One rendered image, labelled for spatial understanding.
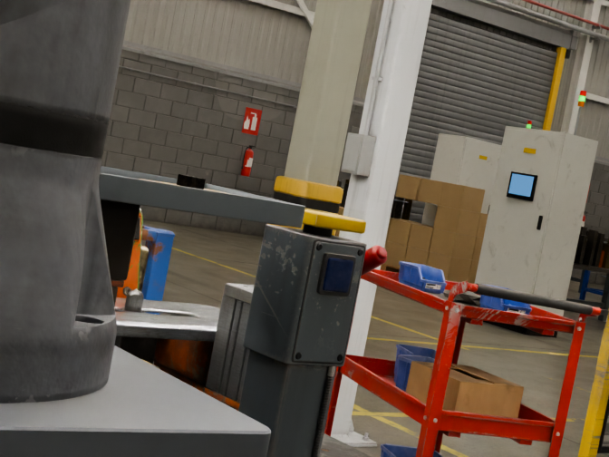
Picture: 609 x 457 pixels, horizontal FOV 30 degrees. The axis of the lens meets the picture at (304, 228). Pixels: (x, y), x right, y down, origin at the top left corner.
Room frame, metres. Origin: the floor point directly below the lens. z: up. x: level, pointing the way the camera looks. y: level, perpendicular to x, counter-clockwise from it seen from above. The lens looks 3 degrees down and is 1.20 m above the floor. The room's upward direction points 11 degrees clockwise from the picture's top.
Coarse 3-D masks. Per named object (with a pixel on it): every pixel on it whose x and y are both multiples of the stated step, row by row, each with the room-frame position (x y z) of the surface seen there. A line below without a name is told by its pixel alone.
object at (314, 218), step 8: (304, 216) 0.98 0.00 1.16; (312, 216) 0.97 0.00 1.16; (320, 216) 0.97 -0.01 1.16; (328, 216) 0.98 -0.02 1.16; (336, 216) 0.98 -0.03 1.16; (344, 216) 1.02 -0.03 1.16; (304, 224) 1.01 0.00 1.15; (312, 224) 0.97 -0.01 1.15; (320, 224) 0.97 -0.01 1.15; (328, 224) 0.98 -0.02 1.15; (336, 224) 0.98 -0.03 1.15; (344, 224) 0.99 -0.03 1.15; (352, 224) 0.99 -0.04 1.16; (360, 224) 1.00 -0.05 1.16; (312, 232) 1.00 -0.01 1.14; (320, 232) 1.00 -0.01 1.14; (328, 232) 1.00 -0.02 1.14; (360, 232) 1.00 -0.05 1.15
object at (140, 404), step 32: (128, 384) 0.44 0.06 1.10; (160, 384) 0.45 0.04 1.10; (0, 416) 0.36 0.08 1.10; (32, 416) 0.36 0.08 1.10; (64, 416) 0.37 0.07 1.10; (96, 416) 0.38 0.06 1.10; (128, 416) 0.39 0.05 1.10; (160, 416) 0.40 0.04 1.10; (192, 416) 0.41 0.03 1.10; (224, 416) 0.42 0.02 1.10; (0, 448) 0.35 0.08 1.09; (32, 448) 0.35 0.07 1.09; (64, 448) 0.36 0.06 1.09; (96, 448) 0.37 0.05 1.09; (128, 448) 0.37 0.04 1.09; (160, 448) 0.38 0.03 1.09; (192, 448) 0.39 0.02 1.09; (224, 448) 0.40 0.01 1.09; (256, 448) 0.40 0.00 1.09
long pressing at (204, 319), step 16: (144, 304) 1.35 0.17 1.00; (160, 304) 1.38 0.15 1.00; (176, 304) 1.40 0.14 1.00; (192, 304) 1.43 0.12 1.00; (128, 320) 1.19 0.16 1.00; (144, 320) 1.23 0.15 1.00; (160, 320) 1.25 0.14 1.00; (176, 320) 1.27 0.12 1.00; (192, 320) 1.30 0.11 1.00; (208, 320) 1.32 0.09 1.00; (128, 336) 1.18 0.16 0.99; (144, 336) 1.19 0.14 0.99; (160, 336) 1.21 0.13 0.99; (176, 336) 1.22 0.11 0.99; (192, 336) 1.23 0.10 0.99; (208, 336) 1.25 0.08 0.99
